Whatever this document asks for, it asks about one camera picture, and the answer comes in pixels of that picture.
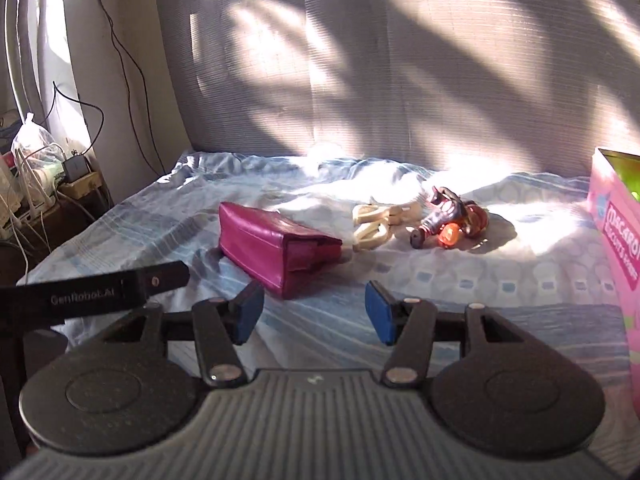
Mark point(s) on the dark red toy figure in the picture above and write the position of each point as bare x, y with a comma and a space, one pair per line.
445, 217

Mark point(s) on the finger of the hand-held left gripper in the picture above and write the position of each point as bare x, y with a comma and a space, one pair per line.
167, 277

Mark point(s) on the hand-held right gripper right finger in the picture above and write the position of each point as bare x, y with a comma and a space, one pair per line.
380, 316

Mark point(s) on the cream plastic clip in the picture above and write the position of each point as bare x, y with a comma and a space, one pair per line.
370, 212
372, 235

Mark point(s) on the pink cookie tin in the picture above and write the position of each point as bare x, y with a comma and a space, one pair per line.
620, 240

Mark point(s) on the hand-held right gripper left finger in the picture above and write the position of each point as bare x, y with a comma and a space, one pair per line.
248, 310

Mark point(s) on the white curtain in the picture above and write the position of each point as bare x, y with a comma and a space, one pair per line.
55, 35

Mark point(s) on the clear plastic bag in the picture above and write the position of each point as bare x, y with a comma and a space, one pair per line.
35, 142

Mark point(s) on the grey woven wall panel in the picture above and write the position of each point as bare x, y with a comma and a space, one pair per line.
400, 60

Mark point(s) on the small black adapter box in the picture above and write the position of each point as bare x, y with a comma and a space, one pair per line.
76, 168

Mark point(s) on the magenta purse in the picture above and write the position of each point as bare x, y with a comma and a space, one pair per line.
260, 245

